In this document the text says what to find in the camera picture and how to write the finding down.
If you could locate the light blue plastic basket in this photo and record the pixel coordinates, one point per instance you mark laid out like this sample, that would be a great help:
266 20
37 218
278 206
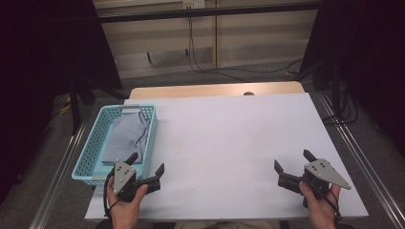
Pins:
95 152

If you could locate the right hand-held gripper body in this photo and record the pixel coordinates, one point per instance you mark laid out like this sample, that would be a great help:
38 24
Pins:
323 173

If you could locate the aluminium floor rail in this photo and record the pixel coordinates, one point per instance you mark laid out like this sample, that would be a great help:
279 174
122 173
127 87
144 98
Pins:
60 178
366 165

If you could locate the white wall outlet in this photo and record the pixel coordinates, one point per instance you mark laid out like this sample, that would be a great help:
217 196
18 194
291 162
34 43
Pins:
194 4

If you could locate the white table board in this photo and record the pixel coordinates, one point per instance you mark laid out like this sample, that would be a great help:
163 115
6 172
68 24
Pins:
216 152

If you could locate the dark round table grommet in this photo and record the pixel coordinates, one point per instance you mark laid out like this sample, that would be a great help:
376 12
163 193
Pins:
249 93

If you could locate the wooden table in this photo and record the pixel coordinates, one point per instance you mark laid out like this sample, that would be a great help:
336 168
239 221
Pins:
207 89

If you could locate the black stand legs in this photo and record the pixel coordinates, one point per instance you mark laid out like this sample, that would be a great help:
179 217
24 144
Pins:
75 108

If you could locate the person's right hand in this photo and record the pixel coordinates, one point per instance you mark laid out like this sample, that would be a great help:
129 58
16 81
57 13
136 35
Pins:
321 210

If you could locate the black horizontal bar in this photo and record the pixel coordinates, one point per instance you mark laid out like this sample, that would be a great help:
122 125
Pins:
207 12

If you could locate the grey shorts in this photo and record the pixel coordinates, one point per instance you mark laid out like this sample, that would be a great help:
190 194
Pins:
125 140

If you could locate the black upright stand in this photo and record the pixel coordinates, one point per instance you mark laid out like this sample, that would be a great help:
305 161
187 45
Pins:
336 92

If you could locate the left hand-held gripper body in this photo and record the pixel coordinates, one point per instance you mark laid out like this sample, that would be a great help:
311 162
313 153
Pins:
124 176

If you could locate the black curtain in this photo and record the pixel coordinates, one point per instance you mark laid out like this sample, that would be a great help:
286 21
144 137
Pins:
369 47
38 63

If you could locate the person's left hand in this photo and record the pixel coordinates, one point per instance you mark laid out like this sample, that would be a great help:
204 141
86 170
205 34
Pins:
125 211

